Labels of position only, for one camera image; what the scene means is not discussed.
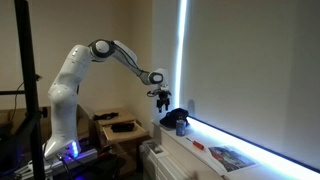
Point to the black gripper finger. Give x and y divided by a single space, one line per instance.
159 106
167 104

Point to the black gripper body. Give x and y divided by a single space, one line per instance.
162 94

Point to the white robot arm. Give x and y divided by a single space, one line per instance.
64 98

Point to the navy blue cap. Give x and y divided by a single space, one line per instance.
170 119

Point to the black plastic tray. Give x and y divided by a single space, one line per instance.
122 127

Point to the wooden cabinet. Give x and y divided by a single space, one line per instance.
127 150

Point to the wooden pull-out shelf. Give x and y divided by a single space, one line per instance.
117 137

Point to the dark grey sock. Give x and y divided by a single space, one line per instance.
105 116

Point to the white flat box stack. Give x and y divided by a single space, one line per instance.
158 164

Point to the colourful magazine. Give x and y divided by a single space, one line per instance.
230 158

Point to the black camera stand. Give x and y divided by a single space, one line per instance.
30 128

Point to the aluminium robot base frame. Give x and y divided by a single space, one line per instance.
63 163

